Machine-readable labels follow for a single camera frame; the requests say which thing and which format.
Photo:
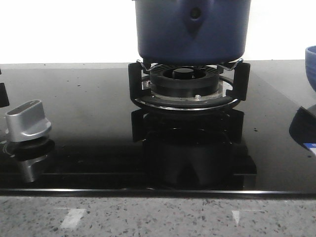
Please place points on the blue cooking pot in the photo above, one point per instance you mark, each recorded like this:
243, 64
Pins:
192, 32

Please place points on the blue ceramic bowl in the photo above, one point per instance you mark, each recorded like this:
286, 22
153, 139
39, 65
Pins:
310, 65

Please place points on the black pot support grate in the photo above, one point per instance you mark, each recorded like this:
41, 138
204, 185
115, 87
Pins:
236, 74

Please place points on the black left pot support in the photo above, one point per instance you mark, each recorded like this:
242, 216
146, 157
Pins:
4, 100

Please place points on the black round gas burner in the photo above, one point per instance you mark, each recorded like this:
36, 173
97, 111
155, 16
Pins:
185, 87

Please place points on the black glass gas cooktop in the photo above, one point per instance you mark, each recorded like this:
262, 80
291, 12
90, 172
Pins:
101, 144

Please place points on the silver stove control knob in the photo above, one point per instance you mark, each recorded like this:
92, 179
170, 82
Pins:
27, 122

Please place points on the blue sticker label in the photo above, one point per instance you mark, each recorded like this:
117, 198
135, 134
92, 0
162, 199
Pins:
311, 147

